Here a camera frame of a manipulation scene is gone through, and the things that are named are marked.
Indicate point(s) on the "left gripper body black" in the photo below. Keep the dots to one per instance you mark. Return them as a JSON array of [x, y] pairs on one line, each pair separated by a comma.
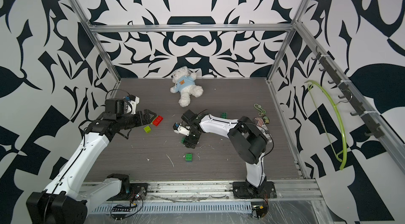
[[138, 120]]

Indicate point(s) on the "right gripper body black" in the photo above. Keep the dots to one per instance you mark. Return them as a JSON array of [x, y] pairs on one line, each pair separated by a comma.
[[192, 137]]

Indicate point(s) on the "green lego brick small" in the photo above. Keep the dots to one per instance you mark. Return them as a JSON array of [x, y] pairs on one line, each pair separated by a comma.
[[189, 157]]

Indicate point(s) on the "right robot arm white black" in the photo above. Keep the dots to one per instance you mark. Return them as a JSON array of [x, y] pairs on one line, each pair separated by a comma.
[[245, 136]]

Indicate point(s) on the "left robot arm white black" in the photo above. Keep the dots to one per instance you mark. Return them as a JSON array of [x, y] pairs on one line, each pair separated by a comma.
[[61, 202]]

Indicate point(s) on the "lime lego brick small left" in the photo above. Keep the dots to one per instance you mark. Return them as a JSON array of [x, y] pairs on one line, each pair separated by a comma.
[[147, 129]]

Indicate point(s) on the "red lego brick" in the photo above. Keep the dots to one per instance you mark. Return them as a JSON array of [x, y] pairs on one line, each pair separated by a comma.
[[157, 121]]

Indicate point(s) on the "white teddy bear blue shirt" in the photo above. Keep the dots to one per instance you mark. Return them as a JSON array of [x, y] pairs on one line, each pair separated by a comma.
[[184, 83]]

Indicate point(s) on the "black usb hub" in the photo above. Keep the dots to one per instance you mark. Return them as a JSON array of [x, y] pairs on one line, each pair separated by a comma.
[[120, 209]]

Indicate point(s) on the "black connector box right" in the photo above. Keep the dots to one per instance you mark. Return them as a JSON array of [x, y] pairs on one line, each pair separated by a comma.
[[259, 212]]

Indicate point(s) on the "green plastic hanger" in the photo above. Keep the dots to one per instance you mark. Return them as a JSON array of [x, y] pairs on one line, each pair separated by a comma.
[[341, 156]]

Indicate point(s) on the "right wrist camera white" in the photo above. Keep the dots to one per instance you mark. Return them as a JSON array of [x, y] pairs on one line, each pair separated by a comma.
[[178, 128]]

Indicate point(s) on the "flag pattern keychain pouch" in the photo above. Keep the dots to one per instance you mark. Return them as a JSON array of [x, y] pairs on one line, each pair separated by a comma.
[[261, 125]]

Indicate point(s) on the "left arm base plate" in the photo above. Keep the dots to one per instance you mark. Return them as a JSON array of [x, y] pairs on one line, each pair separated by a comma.
[[131, 192]]

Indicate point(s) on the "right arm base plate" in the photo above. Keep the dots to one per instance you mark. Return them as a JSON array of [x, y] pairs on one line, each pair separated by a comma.
[[244, 190]]

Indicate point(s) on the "white vented cable duct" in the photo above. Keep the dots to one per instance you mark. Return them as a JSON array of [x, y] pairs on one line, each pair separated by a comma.
[[189, 207]]

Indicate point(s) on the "aluminium frame crossbar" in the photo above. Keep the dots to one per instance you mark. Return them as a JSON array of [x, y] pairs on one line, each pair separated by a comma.
[[190, 27]]

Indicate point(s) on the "black wall hook rack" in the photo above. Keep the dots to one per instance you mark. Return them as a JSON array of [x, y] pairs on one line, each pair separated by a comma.
[[348, 95]]

